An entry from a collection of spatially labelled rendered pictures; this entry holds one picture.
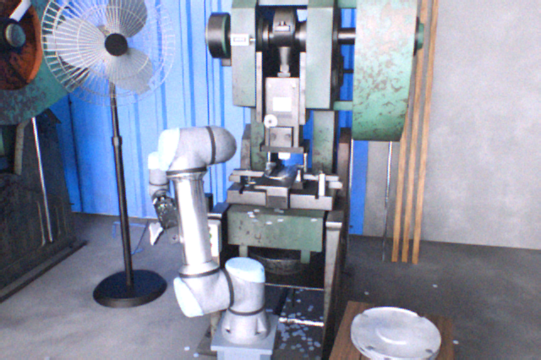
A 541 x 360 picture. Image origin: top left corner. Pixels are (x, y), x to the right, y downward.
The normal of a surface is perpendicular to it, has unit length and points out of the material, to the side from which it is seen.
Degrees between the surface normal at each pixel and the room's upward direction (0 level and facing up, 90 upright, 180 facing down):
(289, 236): 90
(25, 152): 90
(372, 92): 116
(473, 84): 90
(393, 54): 98
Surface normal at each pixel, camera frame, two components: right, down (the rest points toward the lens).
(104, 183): -0.20, 0.28
